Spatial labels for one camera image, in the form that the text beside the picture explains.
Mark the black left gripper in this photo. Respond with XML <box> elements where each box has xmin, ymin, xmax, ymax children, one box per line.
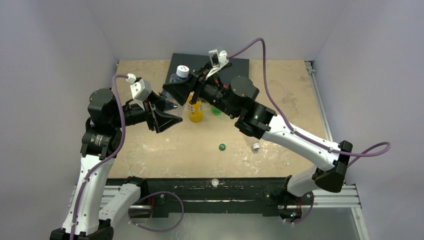
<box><xmin>110</xmin><ymin>88</ymin><xmax>182</xmax><ymax>131</ymax></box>

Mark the clear bottle with label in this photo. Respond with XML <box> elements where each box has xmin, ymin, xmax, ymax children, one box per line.
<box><xmin>161</xmin><ymin>65</ymin><xmax>190</xmax><ymax>113</ymax></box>

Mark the orange juice bottle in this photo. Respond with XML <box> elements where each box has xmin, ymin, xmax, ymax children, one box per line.
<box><xmin>187</xmin><ymin>93</ymin><xmax>203</xmax><ymax>123</ymax></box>

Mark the green plastic bottle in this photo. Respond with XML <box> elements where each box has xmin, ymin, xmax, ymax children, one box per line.
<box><xmin>210</xmin><ymin>105</ymin><xmax>222</xmax><ymax>116</ymax></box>

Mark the green bottle cap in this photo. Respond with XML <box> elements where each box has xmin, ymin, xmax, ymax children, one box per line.
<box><xmin>218</xmin><ymin>143</ymin><xmax>226</xmax><ymax>151</ymax></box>

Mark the white juice bottle cap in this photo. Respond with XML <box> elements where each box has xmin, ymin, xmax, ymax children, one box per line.
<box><xmin>211</xmin><ymin>178</ymin><xmax>220</xmax><ymax>187</ymax></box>

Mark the clear bottle white cap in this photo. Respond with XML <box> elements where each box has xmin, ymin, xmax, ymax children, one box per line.
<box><xmin>251</xmin><ymin>141</ymin><xmax>261</xmax><ymax>152</ymax></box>

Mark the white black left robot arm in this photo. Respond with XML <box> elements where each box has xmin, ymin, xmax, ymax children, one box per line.
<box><xmin>50</xmin><ymin>88</ymin><xmax>182</xmax><ymax>240</ymax></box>

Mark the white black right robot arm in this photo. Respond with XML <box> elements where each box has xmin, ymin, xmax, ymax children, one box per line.
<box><xmin>163</xmin><ymin>72</ymin><xmax>353</xmax><ymax>204</ymax></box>

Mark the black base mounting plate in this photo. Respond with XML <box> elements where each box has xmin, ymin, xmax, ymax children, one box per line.
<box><xmin>106</xmin><ymin>176</ymin><xmax>311</xmax><ymax>221</ymax></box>

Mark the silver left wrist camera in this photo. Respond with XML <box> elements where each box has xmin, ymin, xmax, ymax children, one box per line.
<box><xmin>126</xmin><ymin>73</ymin><xmax>152</xmax><ymax>103</ymax></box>

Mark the dark grey network switch box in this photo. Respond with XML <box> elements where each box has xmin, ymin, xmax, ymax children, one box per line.
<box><xmin>165</xmin><ymin>53</ymin><xmax>250</xmax><ymax>85</ymax></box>

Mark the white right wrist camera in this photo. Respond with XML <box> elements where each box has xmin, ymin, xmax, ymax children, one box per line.
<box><xmin>205</xmin><ymin>48</ymin><xmax>229</xmax><ymax>80</ymax></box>

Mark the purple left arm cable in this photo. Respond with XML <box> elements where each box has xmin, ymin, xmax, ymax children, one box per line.
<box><xmin>68</xmin><ymin>74</ymin><xmax>132</xmax><ymax>240</ymax></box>

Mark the aluminium side rail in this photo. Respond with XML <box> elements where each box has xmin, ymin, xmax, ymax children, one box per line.
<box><xmin>304</xmin><ymin>61</ymin><xmax>334</xmax><ymax>141</ymax></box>

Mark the aluminium front frame rail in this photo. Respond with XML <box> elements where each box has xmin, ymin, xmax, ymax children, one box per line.
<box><xmin>67</xmin><ymin>183</ymin><xmax>362</xmax><ymax>213</ymax></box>

